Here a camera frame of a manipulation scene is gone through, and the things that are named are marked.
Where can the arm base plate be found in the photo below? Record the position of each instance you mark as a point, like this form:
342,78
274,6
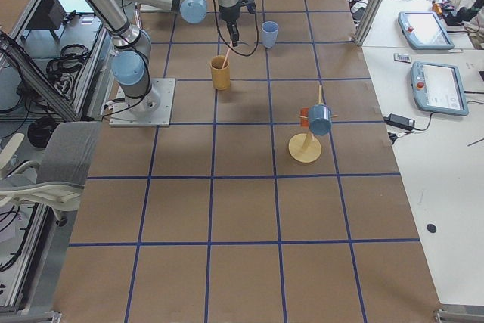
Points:
154,110

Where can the wooden cup tree stand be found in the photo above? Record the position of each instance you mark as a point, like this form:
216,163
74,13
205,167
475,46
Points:
305,147

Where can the teach pendant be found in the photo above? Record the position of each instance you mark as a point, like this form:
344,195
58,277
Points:
438,88
424,31

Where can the near teach pendant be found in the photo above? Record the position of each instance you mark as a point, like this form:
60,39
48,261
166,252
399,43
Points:
438,88

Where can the grey office chair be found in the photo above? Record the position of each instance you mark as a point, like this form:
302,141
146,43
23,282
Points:
58,180

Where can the bamboo cylinder holder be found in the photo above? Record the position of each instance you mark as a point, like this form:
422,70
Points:
220,72

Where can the orange cup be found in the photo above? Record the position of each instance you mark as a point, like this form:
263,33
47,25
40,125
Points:
304,117

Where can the dark blue cup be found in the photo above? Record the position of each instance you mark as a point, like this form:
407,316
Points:
319,117

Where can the black power adapter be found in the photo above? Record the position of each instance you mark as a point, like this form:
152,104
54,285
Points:
400,122

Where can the far teach pendant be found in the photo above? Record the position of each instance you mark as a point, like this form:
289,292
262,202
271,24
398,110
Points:
424,31

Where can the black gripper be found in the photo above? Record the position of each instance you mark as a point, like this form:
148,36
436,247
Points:
229,13

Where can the light blue cup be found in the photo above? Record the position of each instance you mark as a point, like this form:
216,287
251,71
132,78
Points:
269,33

